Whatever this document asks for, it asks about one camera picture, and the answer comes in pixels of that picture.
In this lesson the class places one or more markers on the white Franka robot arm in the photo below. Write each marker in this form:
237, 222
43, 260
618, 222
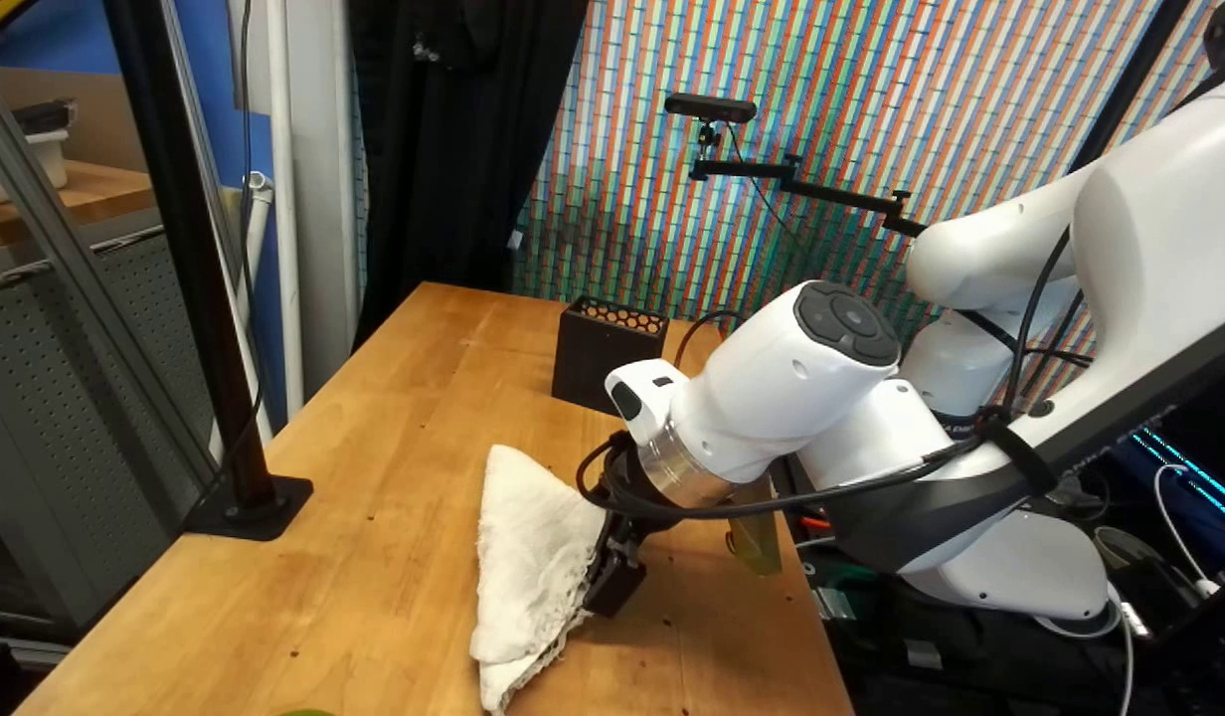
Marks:
1013, 333

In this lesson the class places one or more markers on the wooden shelf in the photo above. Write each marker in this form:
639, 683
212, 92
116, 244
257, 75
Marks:
69, 199

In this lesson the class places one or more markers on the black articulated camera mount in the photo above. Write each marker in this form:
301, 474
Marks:
823, 193

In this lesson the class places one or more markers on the black pole stand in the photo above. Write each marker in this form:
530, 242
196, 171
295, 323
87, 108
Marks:
189, 263

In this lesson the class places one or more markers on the white cloth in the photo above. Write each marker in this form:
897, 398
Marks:
534, 571

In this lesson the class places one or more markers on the olive wrist camera block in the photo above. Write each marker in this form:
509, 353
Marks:
757, 544

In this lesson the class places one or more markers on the black bar camera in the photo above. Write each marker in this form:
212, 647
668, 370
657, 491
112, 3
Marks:
709, 105

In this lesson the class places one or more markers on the white VR headset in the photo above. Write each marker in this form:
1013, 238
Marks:
1022, 571

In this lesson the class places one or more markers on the black curtain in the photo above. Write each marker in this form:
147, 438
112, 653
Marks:
453, 146

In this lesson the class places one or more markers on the colourful patterned backdrop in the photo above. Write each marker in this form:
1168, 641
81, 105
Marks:
639, 199

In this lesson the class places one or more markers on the grey perforated metal panel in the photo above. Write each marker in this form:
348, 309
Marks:
58, 398

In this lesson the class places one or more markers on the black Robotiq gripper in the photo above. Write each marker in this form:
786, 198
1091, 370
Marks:
632, 491

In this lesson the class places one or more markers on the blue crate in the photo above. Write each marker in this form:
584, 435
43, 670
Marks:
1192, 491

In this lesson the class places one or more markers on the black perforated box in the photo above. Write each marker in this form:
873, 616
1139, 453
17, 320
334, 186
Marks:
592, 353

